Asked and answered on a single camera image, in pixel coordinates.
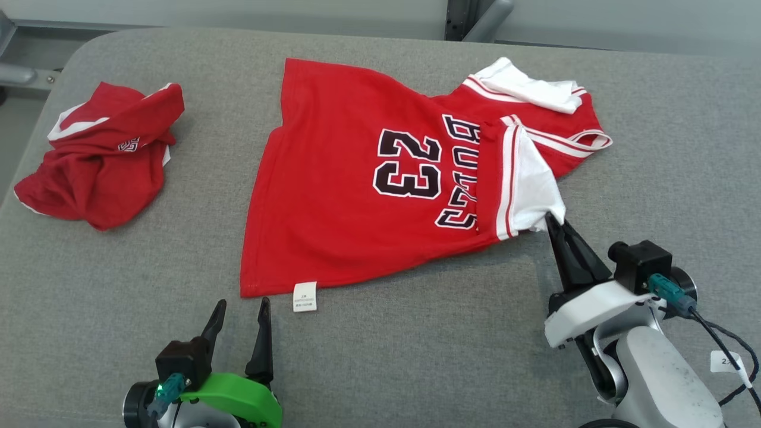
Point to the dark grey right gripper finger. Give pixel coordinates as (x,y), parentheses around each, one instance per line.
(588,264)
(565,261)

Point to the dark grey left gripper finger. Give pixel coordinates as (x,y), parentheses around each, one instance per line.
(215,324)
(263,351)

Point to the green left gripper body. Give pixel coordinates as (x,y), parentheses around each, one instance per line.
(250,398)

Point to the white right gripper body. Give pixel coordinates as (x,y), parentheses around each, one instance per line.
(588,312)

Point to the red number 23 jersey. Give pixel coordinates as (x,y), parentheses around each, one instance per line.
(333,196)

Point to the red shorts white trim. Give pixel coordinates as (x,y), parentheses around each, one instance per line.
(101,178)

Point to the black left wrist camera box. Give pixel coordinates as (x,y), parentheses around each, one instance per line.
(184,356)

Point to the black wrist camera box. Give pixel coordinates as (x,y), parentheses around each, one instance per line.
(184,356)
(645,264)

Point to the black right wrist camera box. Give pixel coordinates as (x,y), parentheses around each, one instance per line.
(645,264)

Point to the dark grey hinge bracket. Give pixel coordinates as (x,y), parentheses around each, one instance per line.
(458,21)

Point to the grey metal tube bracket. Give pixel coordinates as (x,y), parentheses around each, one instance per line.
(15,74)

